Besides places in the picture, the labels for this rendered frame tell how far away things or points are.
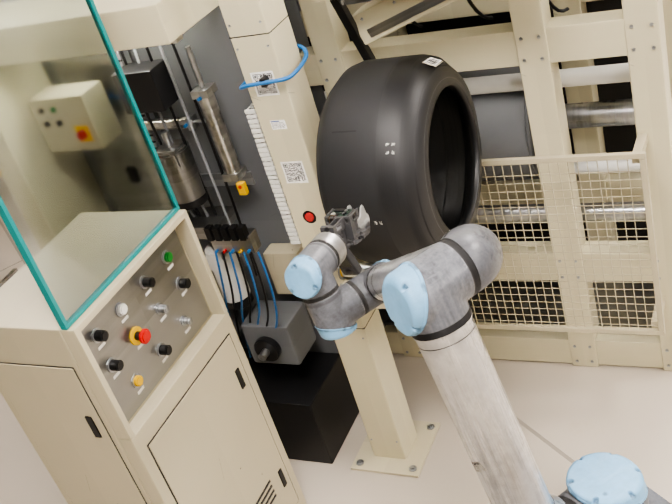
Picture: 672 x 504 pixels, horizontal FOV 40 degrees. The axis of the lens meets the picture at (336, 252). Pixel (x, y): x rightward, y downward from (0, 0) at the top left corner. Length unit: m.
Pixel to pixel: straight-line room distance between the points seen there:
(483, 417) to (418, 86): 1.08
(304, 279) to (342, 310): 0.12
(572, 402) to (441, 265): 1.98
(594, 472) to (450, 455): 1.53
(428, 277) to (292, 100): 1.18
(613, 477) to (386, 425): 1.53
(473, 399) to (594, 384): 1.94
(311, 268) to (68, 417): 0.87
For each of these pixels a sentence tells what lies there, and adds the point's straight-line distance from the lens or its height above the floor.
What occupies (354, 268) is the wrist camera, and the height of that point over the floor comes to 1.18.
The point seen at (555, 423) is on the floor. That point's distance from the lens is 3.46.
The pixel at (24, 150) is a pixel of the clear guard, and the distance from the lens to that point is 2.27.
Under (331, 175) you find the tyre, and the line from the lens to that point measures 2.48.
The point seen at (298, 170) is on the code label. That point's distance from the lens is 2.77.
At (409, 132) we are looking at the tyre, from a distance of 2.42.
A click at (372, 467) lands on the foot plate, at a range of 3.45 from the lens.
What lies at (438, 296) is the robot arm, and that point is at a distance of 1.59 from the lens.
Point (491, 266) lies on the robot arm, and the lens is 1.65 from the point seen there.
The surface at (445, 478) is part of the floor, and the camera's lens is 3.35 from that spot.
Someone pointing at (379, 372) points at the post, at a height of 0.42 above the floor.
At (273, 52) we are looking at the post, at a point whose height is 1.60.
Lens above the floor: 2.39
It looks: 30 degrees down
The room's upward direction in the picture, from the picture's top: 18 degrees counter-clockwise
